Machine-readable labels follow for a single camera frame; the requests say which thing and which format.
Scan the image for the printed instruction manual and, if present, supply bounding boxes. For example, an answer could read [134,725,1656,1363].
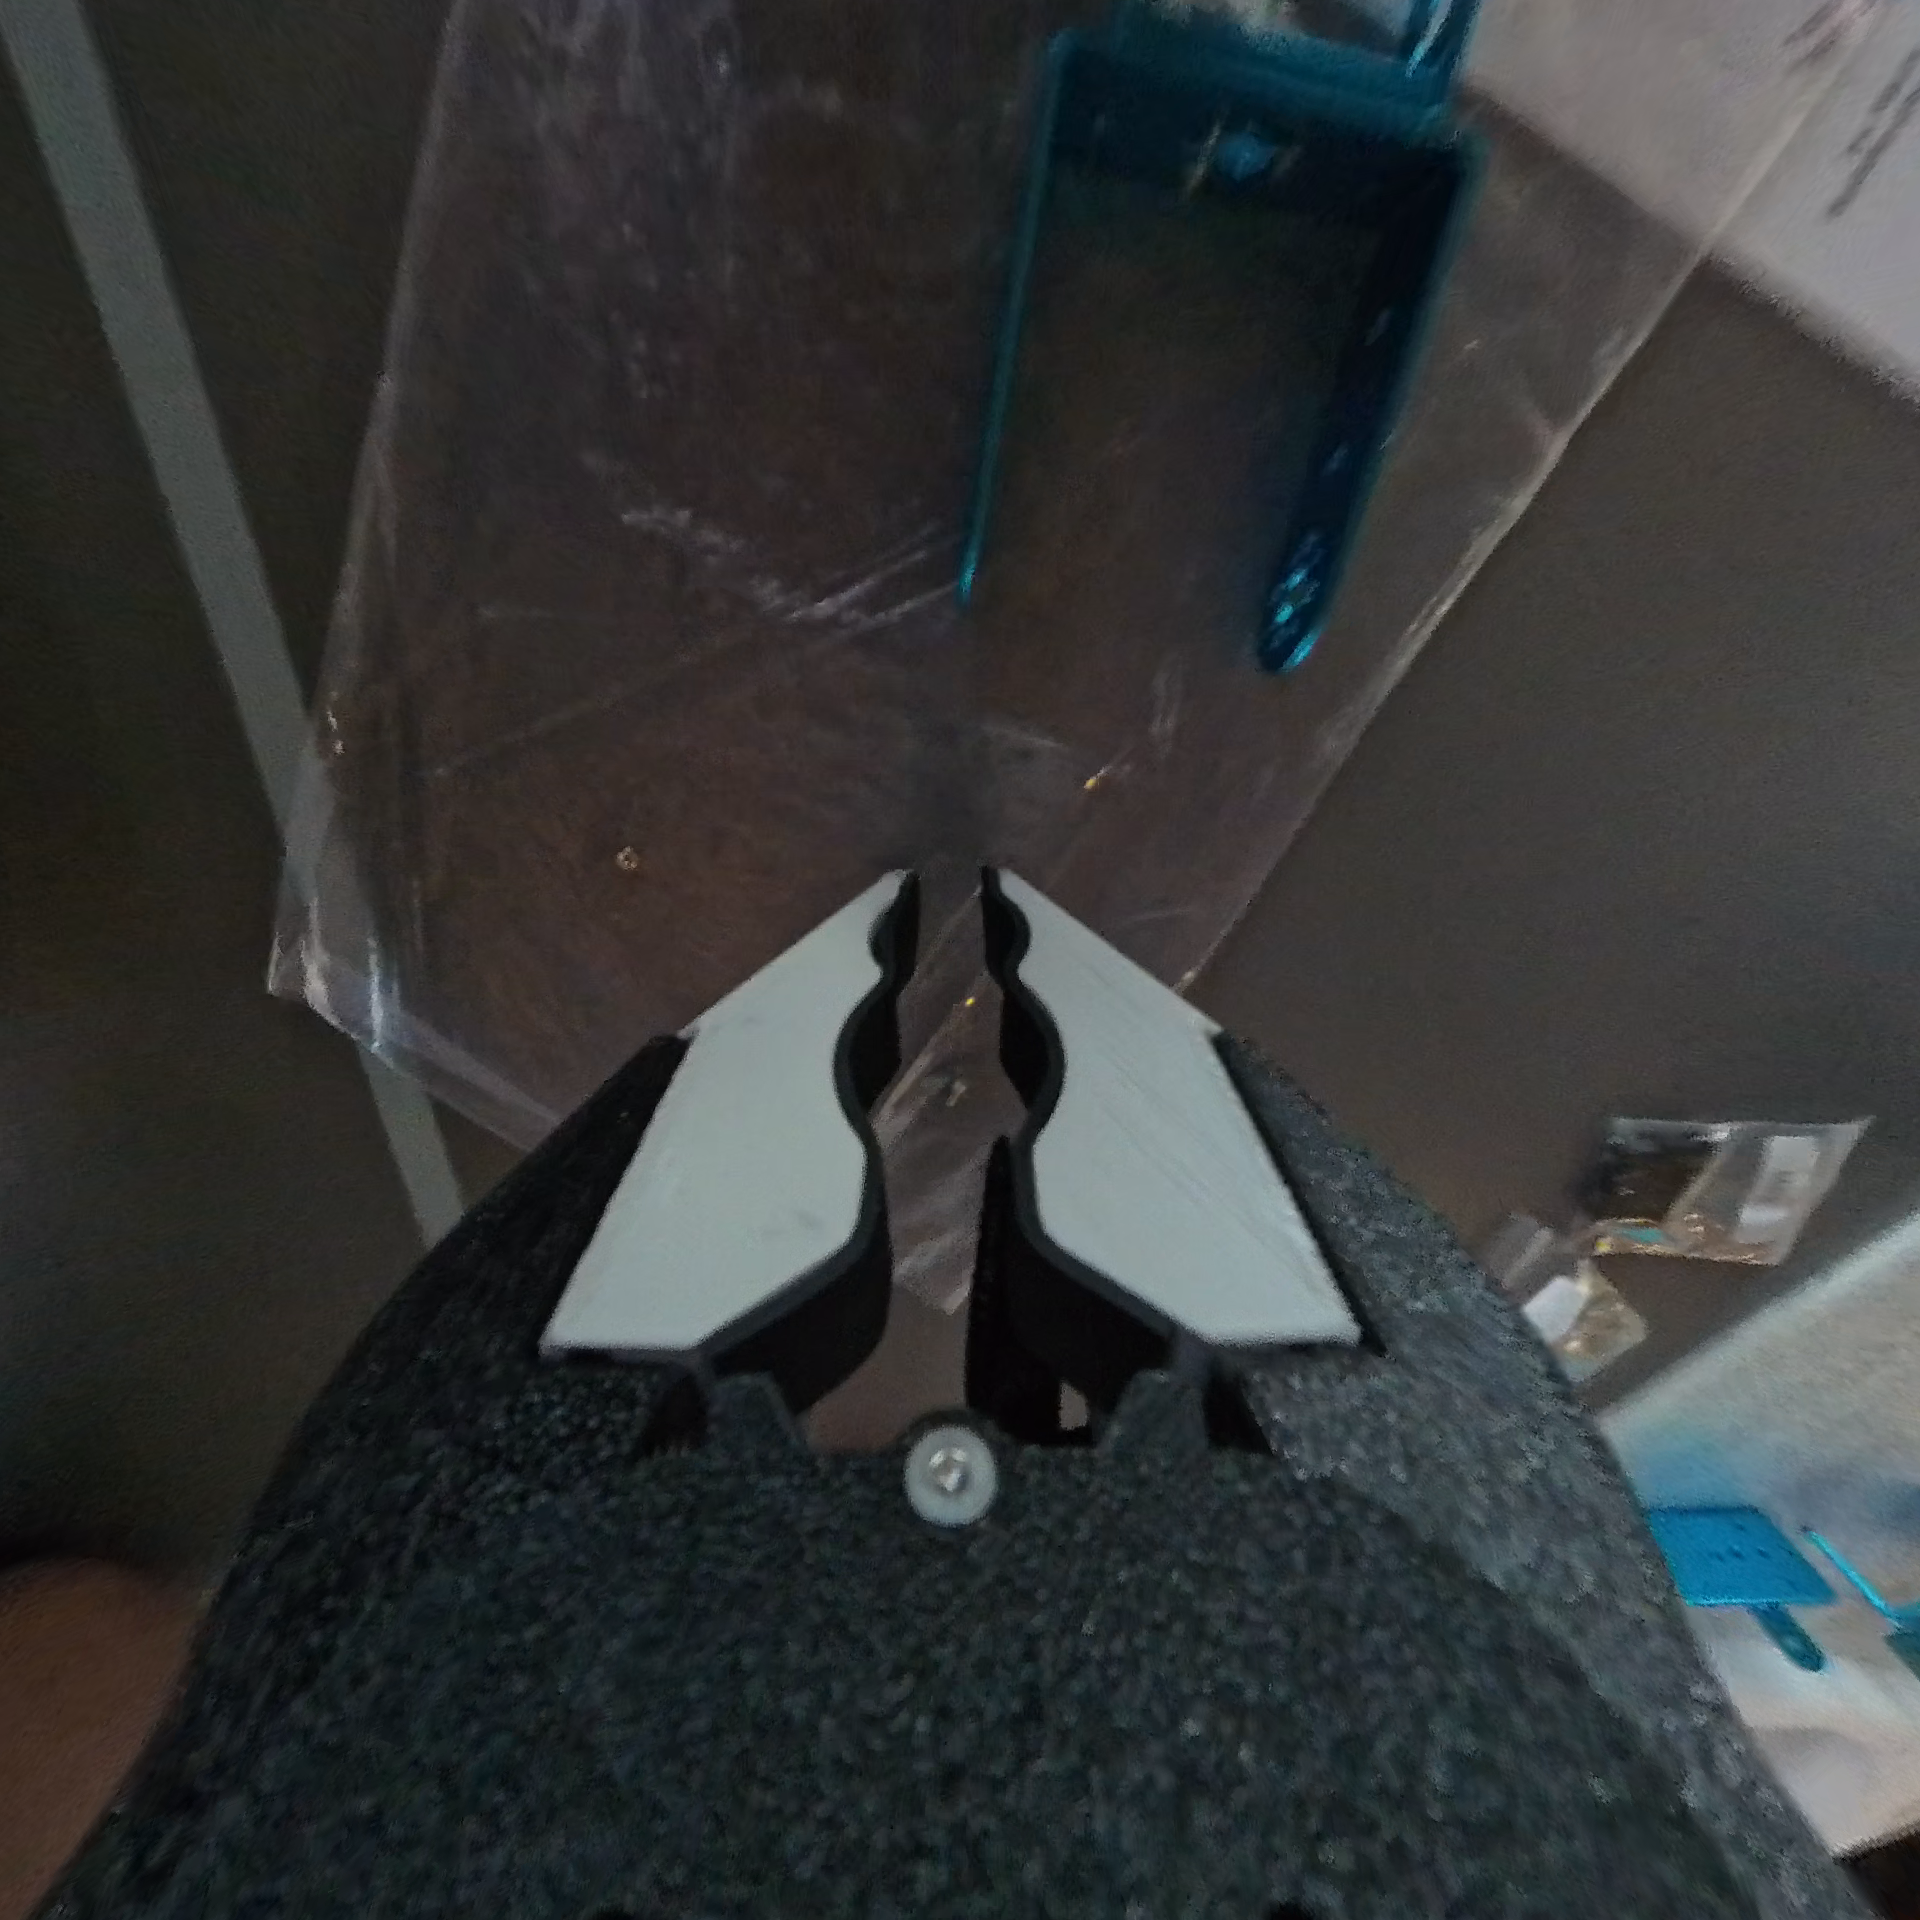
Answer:
[1461,0,1920,325]

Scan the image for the white foam board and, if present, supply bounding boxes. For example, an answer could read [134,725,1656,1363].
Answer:
[1596,1222,1920,1669]

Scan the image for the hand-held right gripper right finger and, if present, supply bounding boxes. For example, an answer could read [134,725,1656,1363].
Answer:
[965,865,1367,1360]

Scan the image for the clear plastic bag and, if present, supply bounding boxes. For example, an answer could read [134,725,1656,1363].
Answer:
[266,0,1891,1322]

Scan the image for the blue perforated flat bracket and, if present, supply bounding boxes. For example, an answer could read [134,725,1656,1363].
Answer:
[1650,1500,1850,1617]

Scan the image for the blue metal U bracket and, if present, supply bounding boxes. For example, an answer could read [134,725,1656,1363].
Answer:
[955,0,1489,681]

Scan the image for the scattered small parts bags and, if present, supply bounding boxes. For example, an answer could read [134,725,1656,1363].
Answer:
[1483,1111,1878,1387]

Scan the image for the teal curved bracket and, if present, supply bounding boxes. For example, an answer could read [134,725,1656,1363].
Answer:
[1757,1527,1920,1675]

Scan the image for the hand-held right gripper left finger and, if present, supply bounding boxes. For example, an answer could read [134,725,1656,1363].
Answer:
[535,867,924,1374]

